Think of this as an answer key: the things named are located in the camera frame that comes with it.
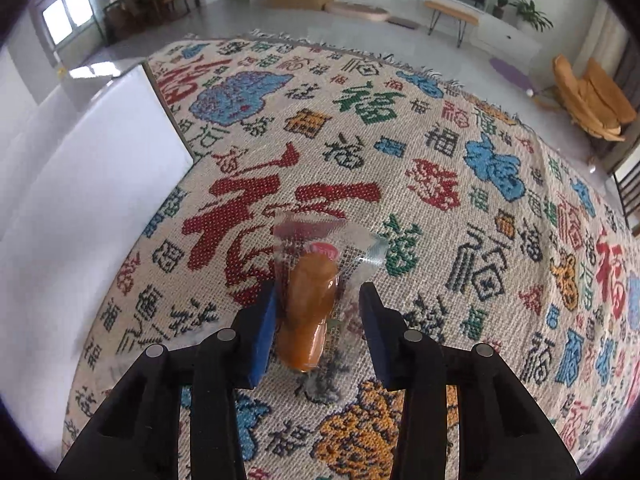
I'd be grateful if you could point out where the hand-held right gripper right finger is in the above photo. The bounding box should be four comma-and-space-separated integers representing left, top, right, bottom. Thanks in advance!
358, 281, 582, 480

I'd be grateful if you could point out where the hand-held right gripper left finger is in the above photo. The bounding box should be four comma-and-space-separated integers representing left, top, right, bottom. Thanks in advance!
55, 279, 279, 480

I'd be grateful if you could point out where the packaged orange sausage bun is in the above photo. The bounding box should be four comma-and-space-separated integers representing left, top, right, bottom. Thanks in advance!
272, 209, 390, 373

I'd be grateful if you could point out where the long white box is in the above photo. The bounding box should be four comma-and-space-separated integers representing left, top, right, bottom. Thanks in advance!
0, 55, 197, 426

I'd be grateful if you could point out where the printed blanket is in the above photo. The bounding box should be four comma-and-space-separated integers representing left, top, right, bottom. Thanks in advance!
60, 32, 640, 480

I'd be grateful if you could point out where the dark wooden chair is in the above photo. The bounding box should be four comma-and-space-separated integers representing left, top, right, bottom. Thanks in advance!
612, 155, 640, 231

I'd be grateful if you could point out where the purple floor mat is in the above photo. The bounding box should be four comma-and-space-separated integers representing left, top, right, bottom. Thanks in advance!
489, 57, 535, 93

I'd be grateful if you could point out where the orange lounge chair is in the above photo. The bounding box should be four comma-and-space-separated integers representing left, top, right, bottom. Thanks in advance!
550, 55, 638, 143

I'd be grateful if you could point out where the beige floor cushion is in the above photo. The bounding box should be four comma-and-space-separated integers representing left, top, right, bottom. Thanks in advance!
325, 1, 390, 23

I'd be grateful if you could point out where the wooden bench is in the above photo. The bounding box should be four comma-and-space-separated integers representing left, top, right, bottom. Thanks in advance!
424, 0, 480, 48

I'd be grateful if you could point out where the dining table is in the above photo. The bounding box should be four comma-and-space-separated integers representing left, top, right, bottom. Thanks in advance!
102, 0, 161, 43

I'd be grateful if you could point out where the large potted plant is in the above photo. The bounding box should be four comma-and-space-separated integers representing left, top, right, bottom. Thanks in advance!
510, 0, 555, 31

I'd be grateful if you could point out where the window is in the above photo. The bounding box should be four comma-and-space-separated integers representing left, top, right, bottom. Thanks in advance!
41, 0, 96, 46

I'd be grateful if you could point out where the covered standing air conditioner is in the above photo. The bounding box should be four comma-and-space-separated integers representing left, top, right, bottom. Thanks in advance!
575, 0, 632, 78

